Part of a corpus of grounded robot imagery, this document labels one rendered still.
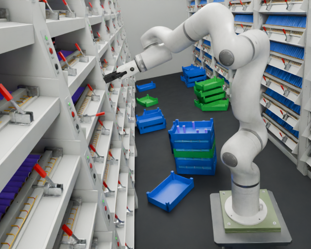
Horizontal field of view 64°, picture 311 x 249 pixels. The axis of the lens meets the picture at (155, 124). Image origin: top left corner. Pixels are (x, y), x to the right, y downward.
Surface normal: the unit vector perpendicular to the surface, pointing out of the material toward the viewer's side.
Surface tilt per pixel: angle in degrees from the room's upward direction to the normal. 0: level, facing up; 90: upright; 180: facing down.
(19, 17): 90
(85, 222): 17
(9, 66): 90
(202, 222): 0
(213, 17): 68
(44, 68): 90
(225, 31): 44
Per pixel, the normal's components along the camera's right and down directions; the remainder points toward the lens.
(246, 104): -0.21, 0.50
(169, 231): -0.18, -0.89
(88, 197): 0.07, 0.41
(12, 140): 0.11, -0.91
